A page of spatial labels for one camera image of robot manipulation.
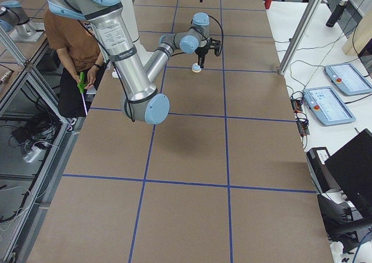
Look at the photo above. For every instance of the far blue teach pendant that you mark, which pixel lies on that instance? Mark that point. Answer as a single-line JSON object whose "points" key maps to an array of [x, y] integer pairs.
{"points": [[348, 79]]}

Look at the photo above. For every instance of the black water bottle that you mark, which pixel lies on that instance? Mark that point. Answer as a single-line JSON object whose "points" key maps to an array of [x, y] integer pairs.
{"points": [[337, 13]]}

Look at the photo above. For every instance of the green handled stick tool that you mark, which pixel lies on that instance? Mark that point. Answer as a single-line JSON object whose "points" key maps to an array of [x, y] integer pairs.
{"points": [[81, 87]]}

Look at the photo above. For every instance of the black computer case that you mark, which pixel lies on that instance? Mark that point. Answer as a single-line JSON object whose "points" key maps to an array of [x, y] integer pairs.
{"points": [[322, 178]]}

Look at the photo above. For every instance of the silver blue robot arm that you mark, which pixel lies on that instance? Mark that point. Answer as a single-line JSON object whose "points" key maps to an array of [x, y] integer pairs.
{"points": [[141, 100]]}

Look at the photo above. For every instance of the blue white call bell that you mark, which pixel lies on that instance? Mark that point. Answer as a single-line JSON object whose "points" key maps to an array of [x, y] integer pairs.
{"points": [[196, 68]]}

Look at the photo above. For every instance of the blue teach pendant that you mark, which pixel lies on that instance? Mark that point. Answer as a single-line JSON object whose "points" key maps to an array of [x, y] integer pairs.
{"points": [[327, 106], [348, 79]]}

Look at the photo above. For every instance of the brown paper table cover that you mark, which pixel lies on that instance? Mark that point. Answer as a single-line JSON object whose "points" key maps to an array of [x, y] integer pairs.
{"points": [[223, 179]]}

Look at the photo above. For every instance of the person in brown shirt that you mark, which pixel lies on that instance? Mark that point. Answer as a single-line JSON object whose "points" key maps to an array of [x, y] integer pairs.
{"points": [[79, 52]]}

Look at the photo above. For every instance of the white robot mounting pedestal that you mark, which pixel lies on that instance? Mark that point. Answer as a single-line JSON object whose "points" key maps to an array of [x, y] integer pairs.
{"points": [[128, 16]]}

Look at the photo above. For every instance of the black monitor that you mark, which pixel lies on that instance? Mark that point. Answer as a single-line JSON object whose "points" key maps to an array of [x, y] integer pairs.
{"points": [[350, 166]]}

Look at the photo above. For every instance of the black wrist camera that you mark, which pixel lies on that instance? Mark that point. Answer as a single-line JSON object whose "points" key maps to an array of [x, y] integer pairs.
{"points": [[215, 45]]}

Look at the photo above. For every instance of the near blue teach pendant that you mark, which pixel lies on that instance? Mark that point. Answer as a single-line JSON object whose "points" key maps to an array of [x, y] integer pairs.
{"points": [[327, 106]]}

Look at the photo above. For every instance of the white power strip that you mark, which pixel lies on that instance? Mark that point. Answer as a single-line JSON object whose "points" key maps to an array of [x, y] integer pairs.
{"points": [[32, 155]]}

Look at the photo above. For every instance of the aluminium frame post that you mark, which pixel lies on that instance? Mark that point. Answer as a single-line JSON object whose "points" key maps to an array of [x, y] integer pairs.
{"points": [[304, 22]]}

